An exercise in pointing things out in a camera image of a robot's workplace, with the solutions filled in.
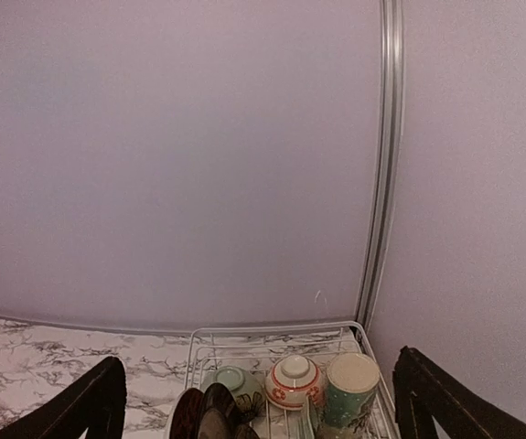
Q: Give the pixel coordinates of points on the aluminium right corner post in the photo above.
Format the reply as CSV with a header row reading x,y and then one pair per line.
x,y
389,140

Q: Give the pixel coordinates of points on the white wire dish rack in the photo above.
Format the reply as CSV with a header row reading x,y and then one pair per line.
x,y
256,349

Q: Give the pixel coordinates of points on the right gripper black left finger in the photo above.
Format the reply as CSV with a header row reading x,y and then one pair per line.
x,y
93,406

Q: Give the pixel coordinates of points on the pale green flower bowl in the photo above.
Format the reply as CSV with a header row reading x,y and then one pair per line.
x,y
246,390

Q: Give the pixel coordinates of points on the dark red flower plate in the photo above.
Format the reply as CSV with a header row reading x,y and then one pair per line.
x,y
220,417

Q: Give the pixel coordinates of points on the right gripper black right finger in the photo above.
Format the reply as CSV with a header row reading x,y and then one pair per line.
x,y
426,396

